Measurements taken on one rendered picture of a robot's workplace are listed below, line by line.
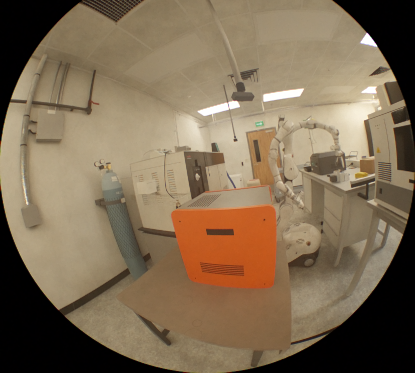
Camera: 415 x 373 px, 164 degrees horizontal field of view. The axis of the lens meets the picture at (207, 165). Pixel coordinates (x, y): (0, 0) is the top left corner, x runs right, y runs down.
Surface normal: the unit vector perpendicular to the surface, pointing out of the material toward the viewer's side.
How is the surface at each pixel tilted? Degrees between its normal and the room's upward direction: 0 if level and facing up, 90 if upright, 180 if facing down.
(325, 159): 90
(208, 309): 0
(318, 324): 0
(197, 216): 90
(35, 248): 90
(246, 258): 90
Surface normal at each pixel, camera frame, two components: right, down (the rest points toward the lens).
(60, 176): 0.92, -0.15
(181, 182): -0.36, 0.07
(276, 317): -0.16, -0.99
